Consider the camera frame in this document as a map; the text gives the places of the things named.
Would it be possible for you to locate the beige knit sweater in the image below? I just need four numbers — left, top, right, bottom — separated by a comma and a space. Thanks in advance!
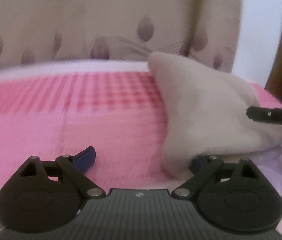
148, 52, 282, 178

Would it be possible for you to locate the pink and white bed blanket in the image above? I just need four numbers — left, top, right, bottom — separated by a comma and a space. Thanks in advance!
0, 61, 282, 239

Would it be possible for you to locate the beige leaf print curtain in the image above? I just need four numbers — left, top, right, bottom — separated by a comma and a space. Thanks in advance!
0, 0, 242, 72

